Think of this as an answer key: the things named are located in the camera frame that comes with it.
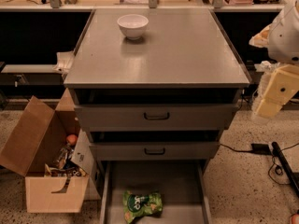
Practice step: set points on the snack packets in box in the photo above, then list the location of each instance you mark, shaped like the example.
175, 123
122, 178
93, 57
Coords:
62, 164

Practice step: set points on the green rice chip bag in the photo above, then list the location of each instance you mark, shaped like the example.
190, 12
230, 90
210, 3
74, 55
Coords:
135, 206

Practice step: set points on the grey drawer cabinet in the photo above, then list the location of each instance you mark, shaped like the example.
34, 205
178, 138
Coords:
184, 58

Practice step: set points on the bottom grey open drawer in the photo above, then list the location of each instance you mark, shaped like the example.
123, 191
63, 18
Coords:
180, 183

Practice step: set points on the black power adapter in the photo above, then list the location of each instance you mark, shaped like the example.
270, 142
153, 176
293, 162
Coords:
261, 149

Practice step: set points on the top grey drawer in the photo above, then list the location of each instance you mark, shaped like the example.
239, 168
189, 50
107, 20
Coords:
165, 117

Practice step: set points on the white ceramic bowl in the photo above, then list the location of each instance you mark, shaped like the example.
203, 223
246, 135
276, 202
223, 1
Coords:
133, 26

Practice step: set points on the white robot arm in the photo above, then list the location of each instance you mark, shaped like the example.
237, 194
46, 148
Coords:
281, 38

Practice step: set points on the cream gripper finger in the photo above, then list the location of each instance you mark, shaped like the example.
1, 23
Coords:
275, 90

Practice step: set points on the black bar on floor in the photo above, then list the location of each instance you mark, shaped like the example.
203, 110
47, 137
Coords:
293, 176

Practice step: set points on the open cardboard box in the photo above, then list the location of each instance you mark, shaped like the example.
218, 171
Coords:
34, 144

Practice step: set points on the middle grey drawer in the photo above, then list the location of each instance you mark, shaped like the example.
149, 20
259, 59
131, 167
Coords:
149, 151

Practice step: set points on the orange ball in box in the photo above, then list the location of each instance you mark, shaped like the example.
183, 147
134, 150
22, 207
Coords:
71, 139

